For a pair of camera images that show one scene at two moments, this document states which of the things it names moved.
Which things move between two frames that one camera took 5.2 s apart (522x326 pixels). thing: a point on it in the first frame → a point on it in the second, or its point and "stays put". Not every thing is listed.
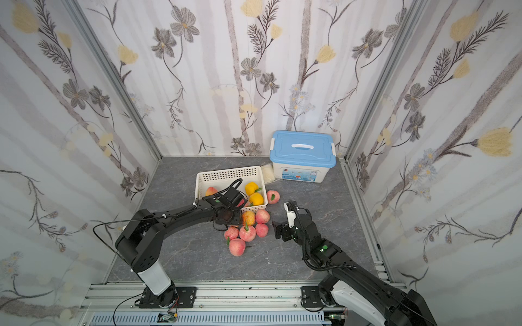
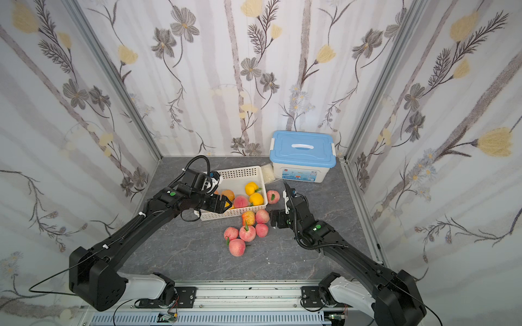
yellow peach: x=250 y=187 stays put
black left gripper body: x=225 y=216 → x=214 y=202
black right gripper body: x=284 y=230 → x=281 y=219
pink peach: x=262 y=229 stays put
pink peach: x=232 y=233 stays put
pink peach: x=273 y=197 stays put
